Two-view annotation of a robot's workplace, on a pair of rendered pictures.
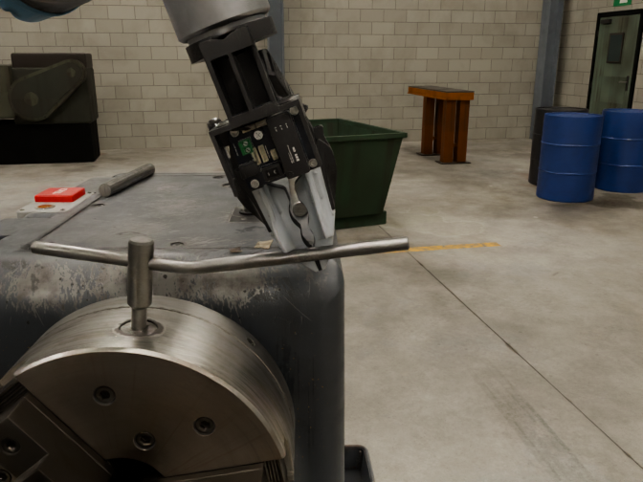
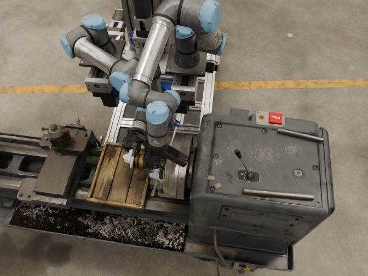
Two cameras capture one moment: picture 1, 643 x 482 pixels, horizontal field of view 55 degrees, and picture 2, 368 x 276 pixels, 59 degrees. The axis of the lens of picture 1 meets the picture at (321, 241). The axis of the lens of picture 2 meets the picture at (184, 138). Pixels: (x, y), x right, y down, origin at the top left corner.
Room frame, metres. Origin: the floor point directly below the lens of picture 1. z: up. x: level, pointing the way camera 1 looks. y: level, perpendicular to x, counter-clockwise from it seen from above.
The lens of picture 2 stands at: (0.71, -0.50, 2.51)
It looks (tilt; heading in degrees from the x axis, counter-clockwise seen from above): 59 degrees down; 101
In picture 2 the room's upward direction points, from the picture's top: 1 degrees counter-clockwise
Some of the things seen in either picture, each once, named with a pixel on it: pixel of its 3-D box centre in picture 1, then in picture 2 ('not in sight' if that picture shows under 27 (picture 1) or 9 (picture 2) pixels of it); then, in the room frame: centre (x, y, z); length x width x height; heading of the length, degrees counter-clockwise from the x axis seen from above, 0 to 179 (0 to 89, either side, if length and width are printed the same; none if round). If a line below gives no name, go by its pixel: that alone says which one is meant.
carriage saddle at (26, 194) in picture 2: not in sight; (56, 164); (-0.15, 0.17, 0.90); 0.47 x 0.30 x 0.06; 91
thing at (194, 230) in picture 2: not in sight; (237, 214); (0.92, 0.21, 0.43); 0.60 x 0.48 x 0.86; 1
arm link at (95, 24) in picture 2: not in sight; (95, 29); (-0.02, 0.79, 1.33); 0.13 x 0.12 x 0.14; 58
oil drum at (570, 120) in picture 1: (568, 156); not in sight; (6.48, -2.63, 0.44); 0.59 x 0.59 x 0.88
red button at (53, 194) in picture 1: (60, 197); (275, 118); (0.97, 0.42, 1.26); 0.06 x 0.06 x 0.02; 1
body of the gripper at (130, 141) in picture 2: not in sight; (133, 141); (0.29, 0.29, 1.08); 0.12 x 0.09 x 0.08; 91
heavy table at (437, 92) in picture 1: (436, 121); not in sight; (9.36, -1.75, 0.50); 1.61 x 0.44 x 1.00; 11
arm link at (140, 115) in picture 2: not in sight; (142, 116); (0.30, 0.45, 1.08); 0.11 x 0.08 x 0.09; 91
